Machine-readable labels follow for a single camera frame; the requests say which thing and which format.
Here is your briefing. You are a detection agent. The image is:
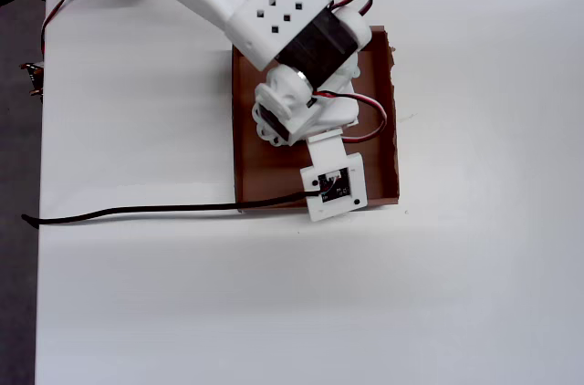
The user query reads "brown cardboard box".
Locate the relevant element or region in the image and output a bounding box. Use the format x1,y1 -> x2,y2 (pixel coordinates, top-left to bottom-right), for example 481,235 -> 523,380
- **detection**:
230,24 -> 402,215

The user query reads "red black gripper servo wire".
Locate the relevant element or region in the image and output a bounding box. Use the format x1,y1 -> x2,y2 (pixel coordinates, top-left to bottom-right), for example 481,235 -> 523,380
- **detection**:
312,90 -> 389,143

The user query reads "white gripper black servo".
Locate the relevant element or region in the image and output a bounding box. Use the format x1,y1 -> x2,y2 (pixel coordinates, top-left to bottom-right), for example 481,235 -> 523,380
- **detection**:
251,58 -> 362,149

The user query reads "red black base power wire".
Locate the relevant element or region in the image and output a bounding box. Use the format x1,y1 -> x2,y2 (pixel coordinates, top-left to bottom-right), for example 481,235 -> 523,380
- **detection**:
39,0 -> 109,60

